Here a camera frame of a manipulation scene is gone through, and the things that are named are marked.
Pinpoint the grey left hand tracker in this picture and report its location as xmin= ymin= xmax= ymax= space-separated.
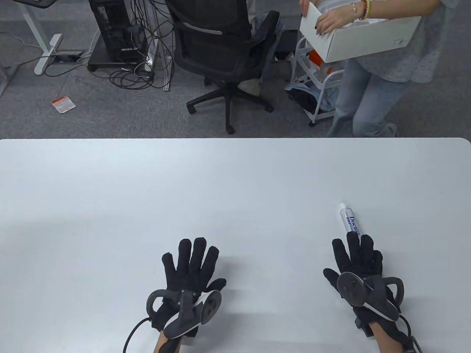
xmin=146 ymin=289 xmax=223 ymax=339

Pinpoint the black cable bundle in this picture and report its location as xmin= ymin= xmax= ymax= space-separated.
xmin=110 ymin=0 xmax=175 ymax=90

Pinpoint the person's right forearm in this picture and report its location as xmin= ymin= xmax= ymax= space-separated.
xmin=368 ymin=319 xmax=424 ymax=353

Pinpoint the blue cloth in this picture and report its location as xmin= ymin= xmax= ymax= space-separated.
xmin=286 ymin=83 xmax=337 ymax=111

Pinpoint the black computer stand platform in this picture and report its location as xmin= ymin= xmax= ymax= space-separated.
xmin=87 ymin=37 xmax=155 ymax=72

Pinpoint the black left glove cable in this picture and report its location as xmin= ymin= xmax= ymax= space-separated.
xmin=123 ymin=317 xmax=153 ymax=353

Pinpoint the white desk frame leg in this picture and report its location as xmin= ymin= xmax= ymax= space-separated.
xmin=22 ymin=0 xmax=63 ymax=76

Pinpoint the person's right hand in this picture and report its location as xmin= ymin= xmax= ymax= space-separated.
xmin=323 ymin=232 xmax=401 ymax=337

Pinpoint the white metal desk post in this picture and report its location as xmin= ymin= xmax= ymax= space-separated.
xmin=145 ymin=0 xmax=172 ymax=92

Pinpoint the white rolling cart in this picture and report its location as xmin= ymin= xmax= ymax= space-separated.
xmin=291 ymin=35 xmax=346 ymax=127

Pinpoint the person's left hand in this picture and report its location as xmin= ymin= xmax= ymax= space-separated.
xmin=152 ymin=237 xmax=227 ymax=331

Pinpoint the white cardboard box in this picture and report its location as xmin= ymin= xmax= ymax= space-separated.
xmin=299 ymin=2 xmax=422 ymax=64

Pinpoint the grey right hand tracker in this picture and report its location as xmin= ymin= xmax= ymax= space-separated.
xmin=337 ymin=271 xmax=404 ymax=322

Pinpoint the silver toothpaste tube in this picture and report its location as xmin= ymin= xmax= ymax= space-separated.
xmin=339 ymin=202 xmax=363 ymax=236

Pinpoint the black computer tower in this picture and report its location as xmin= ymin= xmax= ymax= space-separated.
xmin=88 ymin=0 xmax=149 ymax=63

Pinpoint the grey hand tracker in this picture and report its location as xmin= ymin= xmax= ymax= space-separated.
xmin=146 ymin=289 xmax=223 ymax=339
xmin=337 ymin=271 xmax=404 ymax=322

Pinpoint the dark desk top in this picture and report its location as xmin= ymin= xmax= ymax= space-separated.
xmin=13 ymin=0 xmax=57 ymax=8

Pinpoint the orange white paper packet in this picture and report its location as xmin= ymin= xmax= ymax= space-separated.
xmin=51 ymin=96 xmax=77 ymax=114

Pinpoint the black office chair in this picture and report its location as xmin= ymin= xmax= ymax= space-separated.
xmin=164 ymin=0 xmax=280 ymax=135

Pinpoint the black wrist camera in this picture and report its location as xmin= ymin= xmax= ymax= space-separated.
xmin=407 ymin=327 xmax=424 ymax=353

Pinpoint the person's left forearm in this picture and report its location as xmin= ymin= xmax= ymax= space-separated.
xmin=153 ymin=329 xmax=184 ymax=353

